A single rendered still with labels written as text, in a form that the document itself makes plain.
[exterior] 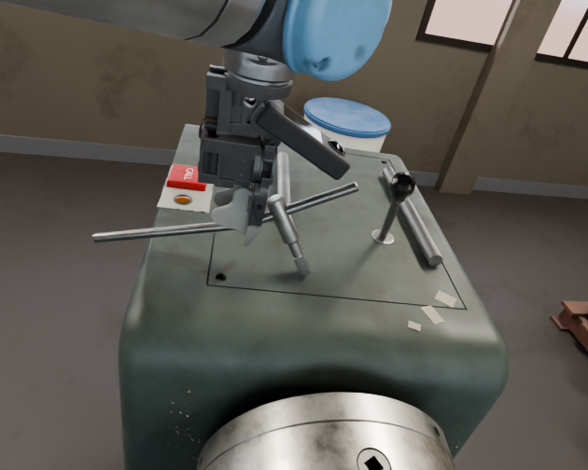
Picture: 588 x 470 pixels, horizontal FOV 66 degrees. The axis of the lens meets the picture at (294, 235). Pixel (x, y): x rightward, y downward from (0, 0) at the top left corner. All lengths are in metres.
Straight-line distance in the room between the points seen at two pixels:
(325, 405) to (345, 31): 0.37
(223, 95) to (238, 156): 0.06
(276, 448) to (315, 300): 0.18
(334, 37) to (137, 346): 0.39
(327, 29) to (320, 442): 0.37
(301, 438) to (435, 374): 0.19
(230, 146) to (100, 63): 2.82
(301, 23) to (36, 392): 1.92
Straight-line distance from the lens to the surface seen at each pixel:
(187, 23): 0.24
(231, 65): 0.46
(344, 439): 0.49
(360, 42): 0.28
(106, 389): 2.02
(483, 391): 0.63
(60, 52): 3.31
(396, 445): 0.50
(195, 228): 0.57
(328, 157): 0.49
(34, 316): 2.34
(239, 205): 0.53
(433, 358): 0.59
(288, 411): 0.51
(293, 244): 0.57
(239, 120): 0.49
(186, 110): 3.31
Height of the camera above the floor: 1.64
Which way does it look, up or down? 35 degrees down
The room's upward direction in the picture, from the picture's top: 13 degrees clockwise
